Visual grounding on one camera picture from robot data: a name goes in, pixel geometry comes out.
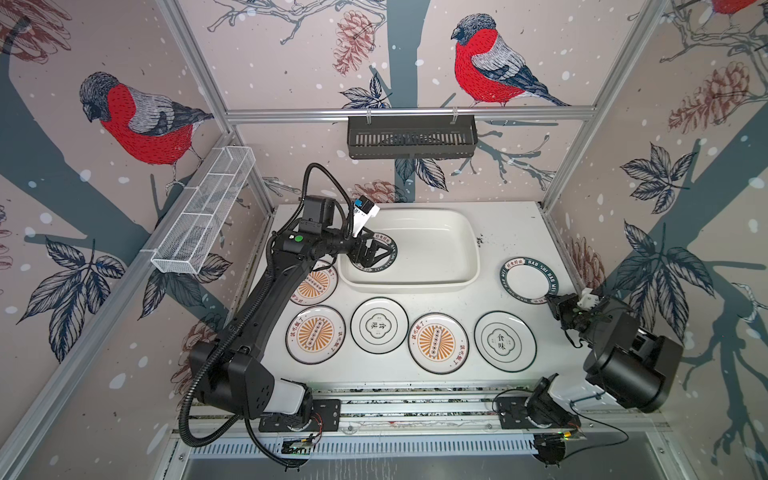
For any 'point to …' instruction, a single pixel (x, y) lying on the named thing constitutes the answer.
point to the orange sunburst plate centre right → (438, 343)
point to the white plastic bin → (439, 251)
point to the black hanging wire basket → (412, 136)
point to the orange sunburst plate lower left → (315, 334)
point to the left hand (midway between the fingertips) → (379, 240)
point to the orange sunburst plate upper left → (318, 286)
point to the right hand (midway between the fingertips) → (549, 297)
